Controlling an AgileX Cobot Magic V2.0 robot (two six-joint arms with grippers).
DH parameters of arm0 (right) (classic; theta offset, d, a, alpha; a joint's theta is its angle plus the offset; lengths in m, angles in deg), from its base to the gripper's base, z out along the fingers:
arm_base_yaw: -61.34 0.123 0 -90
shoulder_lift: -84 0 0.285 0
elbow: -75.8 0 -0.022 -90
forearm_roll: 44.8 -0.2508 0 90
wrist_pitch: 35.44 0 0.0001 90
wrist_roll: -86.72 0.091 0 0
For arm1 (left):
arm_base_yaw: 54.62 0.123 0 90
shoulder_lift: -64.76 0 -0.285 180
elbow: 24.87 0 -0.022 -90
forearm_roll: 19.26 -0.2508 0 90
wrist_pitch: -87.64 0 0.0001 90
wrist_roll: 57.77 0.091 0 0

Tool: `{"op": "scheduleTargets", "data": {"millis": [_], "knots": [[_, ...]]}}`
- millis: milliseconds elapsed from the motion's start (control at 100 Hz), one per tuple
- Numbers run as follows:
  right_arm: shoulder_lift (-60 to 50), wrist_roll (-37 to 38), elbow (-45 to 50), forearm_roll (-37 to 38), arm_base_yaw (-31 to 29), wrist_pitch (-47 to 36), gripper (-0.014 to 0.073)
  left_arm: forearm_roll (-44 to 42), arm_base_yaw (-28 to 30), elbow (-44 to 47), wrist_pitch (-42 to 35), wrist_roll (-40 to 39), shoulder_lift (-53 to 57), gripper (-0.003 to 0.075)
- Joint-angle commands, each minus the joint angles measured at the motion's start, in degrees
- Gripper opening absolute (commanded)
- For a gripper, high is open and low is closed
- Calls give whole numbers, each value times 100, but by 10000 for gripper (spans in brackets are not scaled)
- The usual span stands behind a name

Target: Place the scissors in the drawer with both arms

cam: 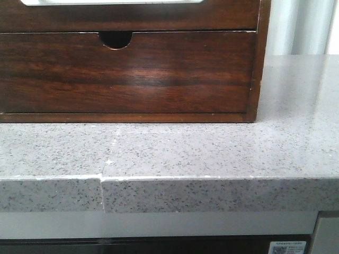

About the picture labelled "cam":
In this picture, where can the wooden drawer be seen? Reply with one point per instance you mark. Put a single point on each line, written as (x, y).
(157, 72)
(207, 15)

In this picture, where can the dark wooden drawer cabinet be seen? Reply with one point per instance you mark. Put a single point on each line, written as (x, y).
(117, 40)

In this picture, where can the black appliance under counter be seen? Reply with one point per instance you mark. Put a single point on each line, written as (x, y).
(194, 244)

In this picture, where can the white QR code sticker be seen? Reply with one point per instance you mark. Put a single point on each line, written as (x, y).
(287, 247)

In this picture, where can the white cabinet panel right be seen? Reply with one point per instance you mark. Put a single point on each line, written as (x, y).
(326, 236)

